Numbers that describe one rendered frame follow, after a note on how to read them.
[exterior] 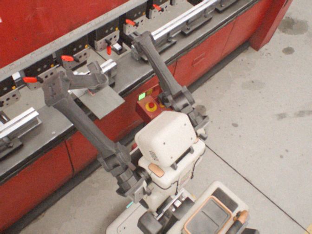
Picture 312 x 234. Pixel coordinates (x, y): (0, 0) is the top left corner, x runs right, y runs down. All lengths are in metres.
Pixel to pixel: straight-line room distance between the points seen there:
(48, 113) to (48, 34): 0.58
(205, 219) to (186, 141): 0.49
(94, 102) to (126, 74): 0.38
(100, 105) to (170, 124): 0.60
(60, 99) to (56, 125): 0.72
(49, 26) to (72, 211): 1.53
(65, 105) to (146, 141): 0.34
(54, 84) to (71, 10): 0.41
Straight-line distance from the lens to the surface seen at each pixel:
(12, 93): 1.53
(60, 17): 1.42
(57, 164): 2.05
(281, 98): 3.43
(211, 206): 1.65
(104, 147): 1.23
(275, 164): 2.98
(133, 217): 2.21
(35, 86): 1.58
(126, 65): 2.06
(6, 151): 1.78
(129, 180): 1.27
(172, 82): 1.46
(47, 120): 1.85
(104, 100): 1.73
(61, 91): 1.10
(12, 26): 1.32
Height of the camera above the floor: 2.42
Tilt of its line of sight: 57 degrees down
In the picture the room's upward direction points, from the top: 12 degrees clockwise
